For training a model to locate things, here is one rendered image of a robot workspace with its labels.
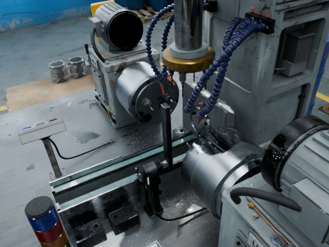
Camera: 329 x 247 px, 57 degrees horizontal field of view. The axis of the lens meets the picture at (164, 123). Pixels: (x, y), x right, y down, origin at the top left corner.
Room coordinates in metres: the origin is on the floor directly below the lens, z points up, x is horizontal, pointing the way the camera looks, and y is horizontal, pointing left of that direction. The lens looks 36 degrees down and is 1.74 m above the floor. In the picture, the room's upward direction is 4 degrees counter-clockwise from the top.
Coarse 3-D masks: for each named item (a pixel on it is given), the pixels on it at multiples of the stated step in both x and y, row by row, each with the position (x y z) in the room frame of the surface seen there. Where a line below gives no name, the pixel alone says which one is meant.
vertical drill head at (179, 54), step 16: (176, 0) 0.95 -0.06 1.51; (192, 0) 0.93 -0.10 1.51; (176, 16) 0.95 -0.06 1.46; (192, 16) 0.93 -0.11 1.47; (176, 32) 0.95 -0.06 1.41; (192, 32) 0.93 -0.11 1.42; (176, 48) 0.96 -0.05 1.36; (192, 48) 0.93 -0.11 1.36; (208, 48) 0.99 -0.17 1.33; (176, 64) 0.90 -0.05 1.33; (192, 64) 0.88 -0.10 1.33; (208, 64) 0.90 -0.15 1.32
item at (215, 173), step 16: (224, 128) 0.76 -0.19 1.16; (192, 144) 0.73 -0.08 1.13; (208, 144) 0.70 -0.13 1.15; (224, 144) 0.68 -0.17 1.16; (240, 144) 0.68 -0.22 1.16; (256, 144) 0.71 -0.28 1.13; (192, 160) 0.68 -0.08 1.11; (208, 160) 0.65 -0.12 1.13; (224, 160) 0.63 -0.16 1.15; (240, 160) 0.61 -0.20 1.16; (256, 160) 0.62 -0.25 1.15; (192, 176) 0.65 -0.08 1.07; (208, 176) 0.61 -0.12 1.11; (224, 176) 0.58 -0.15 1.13; (240, 176) 0.57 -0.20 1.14; (208, 192) 0.58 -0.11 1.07; (208, 208) 0.58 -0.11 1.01
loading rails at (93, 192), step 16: (160, 144) 0.98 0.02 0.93; (176, 144) 0.99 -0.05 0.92; (112, 160) 0.90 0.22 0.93; (128, 160) 0.91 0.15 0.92; (144, 160) 0.91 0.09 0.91; (160, 160) 0.95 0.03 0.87; (176, 160) 0.89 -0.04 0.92; (64, 176) 0.82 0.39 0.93; (80, 176) 0.83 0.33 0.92; (96, 176) 0.83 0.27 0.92; (112, 176) 0.85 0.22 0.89; (128, 176) 0.82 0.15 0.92; (160, 176) 0.83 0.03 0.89; (176, 176) 0.86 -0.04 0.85; (64, 192) 0.77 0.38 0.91; (80, 192) 0.79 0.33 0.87; (96, 192) 0.75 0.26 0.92; (112, 192) 0.74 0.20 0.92; (128, 192) 0.76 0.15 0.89; (144, 192) 0.80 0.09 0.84; (160, 192) 0.81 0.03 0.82; (64, 208) 0.68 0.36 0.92; (80, 208) 0.69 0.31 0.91; (96, 208) 0.71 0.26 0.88; (112, 208) 0.73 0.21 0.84; (64, 224) 0.66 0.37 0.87; (80, 224) 0.68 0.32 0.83
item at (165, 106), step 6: (162, 108) 0.78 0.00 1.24; (168, 108) 0.77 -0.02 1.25; (162, 114) 0.78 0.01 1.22; (168, 114) 0.77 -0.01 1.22; (162, 120) 0.78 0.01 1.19; (168, 120) 0.77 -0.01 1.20; (162, 126) 0.78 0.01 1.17; (168, 126) 0.76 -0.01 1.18; (168, 132) 0.76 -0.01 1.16; (168, 138) 0.76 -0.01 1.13; (168, 144) 0.76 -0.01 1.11; (168, 150) 0.76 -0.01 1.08; (168, 156) 0.76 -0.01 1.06; (168, 162) 0.76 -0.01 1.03; (168, 168) 0.76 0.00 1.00
